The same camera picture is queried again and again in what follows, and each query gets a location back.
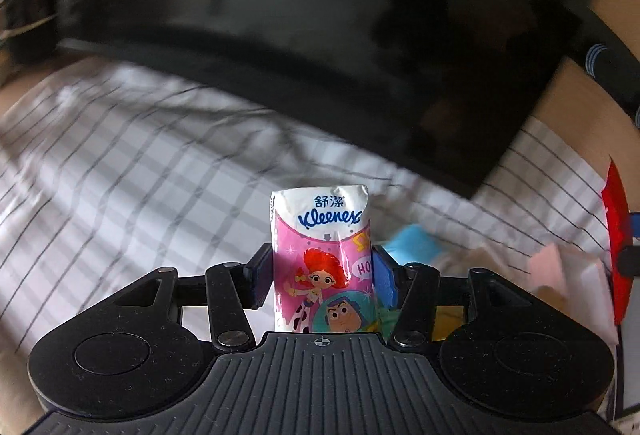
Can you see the black wall power strip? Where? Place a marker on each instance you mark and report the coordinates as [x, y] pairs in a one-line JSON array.
[[607, 60]]

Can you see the red plush piece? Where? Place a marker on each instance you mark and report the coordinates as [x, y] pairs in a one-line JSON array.
[[619, 232]]

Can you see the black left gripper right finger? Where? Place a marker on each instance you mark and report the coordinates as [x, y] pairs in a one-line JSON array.
[[406, 297]]

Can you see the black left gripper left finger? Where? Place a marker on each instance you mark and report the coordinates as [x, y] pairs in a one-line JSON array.
[[231, 289]]

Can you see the light blue pouch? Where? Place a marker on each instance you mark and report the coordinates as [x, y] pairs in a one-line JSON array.
[[413, 244]]

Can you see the Kleenex cartoon tissue pack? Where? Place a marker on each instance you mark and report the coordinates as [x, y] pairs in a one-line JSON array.
[[322, 260]]

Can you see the pink cardboard box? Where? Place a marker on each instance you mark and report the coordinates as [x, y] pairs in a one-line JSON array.
[[575, 283]]

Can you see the white black checkered tablecloth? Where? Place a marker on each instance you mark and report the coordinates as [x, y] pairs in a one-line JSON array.
[[109, 170]]

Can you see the black monitor screen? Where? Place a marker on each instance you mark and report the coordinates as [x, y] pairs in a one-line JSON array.
[[440, 87]]

